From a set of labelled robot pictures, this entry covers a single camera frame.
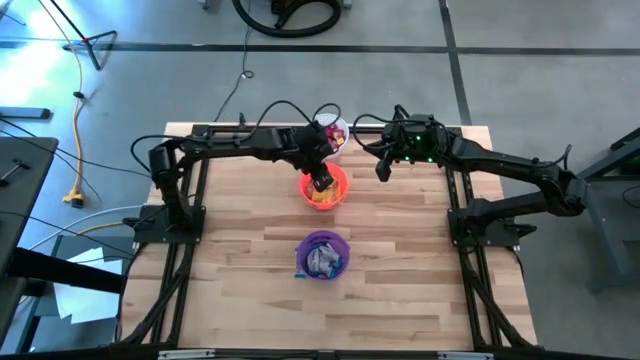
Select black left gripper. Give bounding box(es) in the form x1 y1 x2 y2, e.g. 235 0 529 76
292 122 337 188

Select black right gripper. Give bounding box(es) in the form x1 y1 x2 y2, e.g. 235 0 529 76
361 113 454 184

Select orange candy packet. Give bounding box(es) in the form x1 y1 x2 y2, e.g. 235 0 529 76
309 190 341 207

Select red candy packet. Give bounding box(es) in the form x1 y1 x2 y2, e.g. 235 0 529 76
325 127 347 152

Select orange plastic bucket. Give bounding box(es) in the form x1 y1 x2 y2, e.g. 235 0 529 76
298 160 351 212

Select white plastic bucket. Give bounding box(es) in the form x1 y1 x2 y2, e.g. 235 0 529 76
313 112 351 164

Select purple plastic bucket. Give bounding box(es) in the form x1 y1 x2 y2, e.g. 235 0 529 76
294 229 352 282

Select white paper sheets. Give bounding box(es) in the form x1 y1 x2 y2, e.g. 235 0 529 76
51 246 125 326

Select black tripod stand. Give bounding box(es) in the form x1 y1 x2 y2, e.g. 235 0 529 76
48 0 119 72

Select black desk leg beam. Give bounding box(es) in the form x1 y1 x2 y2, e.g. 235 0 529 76
0 246 126 354

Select dark grey desk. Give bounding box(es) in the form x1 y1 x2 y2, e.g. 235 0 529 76
0 136 60 281

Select grey metal bar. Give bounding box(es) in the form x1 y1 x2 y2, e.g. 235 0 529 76
0 105 53 121

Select black T-shaped tool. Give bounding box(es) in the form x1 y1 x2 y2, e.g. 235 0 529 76
0 158 32 188

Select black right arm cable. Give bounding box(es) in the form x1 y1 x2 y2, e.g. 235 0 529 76
351 112 401 151

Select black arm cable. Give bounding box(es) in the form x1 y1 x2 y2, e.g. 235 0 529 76
351 112 401 151
248 98 344 146

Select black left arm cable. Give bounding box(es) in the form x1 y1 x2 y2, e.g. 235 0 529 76
248 98 344 146

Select black aluminium table frame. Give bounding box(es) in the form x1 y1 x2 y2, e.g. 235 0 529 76
112 122 539 360

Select black vacuum hose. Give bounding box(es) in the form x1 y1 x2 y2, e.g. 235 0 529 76
231 0 345 39

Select black floor cable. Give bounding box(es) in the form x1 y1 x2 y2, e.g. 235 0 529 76
213 0 256 124

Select silver metal bracket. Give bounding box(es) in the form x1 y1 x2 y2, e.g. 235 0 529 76
157 349 217 360
437 351 495 360

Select white cable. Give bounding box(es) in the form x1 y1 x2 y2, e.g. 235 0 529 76
27 203 146 251

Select grey metal desk frame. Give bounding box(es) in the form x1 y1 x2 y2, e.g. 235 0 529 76
569 127 640 292

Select yellow power cable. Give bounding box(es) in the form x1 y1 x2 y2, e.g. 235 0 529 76
37 0 87 209

